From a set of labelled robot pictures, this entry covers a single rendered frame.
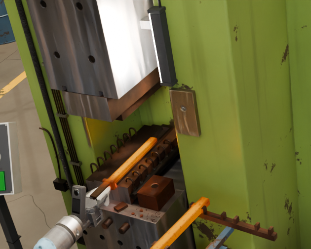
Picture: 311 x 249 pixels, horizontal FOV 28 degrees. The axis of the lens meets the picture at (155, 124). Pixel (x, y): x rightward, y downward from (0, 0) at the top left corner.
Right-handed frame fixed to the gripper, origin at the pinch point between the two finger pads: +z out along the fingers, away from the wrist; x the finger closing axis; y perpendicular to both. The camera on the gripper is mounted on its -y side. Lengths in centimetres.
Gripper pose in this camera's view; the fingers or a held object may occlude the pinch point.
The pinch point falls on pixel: (105, 186)
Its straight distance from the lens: 227.7
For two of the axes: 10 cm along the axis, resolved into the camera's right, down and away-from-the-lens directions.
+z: 5.2, -5.1, 6.8
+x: 8.4, 1.5, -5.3
